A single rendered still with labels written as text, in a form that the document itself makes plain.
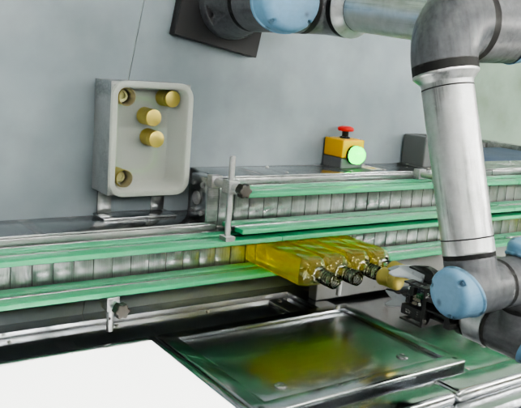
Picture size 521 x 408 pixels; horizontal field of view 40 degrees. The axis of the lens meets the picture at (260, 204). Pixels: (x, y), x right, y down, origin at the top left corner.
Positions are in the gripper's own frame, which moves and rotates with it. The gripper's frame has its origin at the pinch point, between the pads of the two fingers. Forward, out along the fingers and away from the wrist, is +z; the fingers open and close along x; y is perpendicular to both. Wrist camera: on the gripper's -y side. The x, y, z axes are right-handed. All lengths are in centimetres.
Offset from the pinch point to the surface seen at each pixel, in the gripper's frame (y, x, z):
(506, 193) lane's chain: -73, -8, 30
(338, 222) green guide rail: -3.9, -6.2, 22.1
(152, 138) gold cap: 34, -22, 37
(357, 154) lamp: -17.8, -19.4, 33.1
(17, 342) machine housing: 61, 16, 36
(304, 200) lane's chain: -0.6, -9.6, 30.5
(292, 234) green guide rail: 7.7, -4.2, 23.0
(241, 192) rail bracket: 25.2, -14.9, 17.5
